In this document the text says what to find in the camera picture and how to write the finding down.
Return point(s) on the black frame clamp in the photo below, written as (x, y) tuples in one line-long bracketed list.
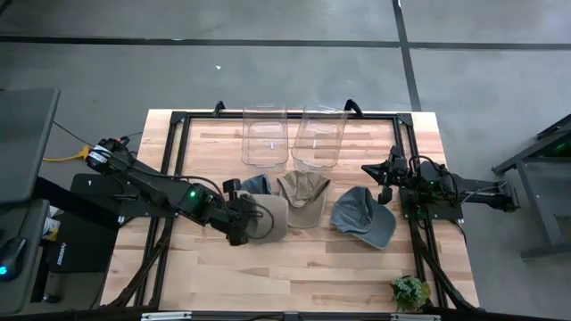
[(353, 107), (218, 107)]

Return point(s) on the yellow and white packet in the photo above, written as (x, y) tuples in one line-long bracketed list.
[(51, 229)]

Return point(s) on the clear plastic bin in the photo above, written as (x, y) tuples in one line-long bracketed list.
[(265, 138), (319, 142)]

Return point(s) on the grey side desk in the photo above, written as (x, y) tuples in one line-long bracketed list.
[(22, 223)]

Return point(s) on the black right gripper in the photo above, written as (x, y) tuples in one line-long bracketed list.
[(397, 171)]

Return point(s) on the black aluminium table frame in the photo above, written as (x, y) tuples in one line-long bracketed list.
[(178, 118)]

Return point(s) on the light beige baseball cap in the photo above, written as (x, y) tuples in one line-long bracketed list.
[(274, 214)]

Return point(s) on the khaki olive baseball cap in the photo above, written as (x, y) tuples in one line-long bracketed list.
[(303, 196)]

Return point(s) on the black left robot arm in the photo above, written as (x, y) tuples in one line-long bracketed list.
[(151, 187)]

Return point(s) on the small green potted plant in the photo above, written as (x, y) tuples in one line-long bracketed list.
[(410, 292)]

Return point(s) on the black computer mouse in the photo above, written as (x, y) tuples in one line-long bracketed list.
[(11, 258)]

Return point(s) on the grey flat monitor panel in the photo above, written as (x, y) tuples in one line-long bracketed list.
[(27, 142)]

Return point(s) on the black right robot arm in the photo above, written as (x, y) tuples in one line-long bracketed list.
[(468, 187)]

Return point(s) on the black neighbouring table frame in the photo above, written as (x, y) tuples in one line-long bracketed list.
[(537, 205)]

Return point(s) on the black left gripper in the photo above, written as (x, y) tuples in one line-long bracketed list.
[(244, 218)]

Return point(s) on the blue-grey baseball cap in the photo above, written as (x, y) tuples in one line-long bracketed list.
[(259, 183), (361, 218)]

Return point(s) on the silver metal bracket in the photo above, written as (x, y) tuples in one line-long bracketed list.
[(415, 317), (166, 316)]

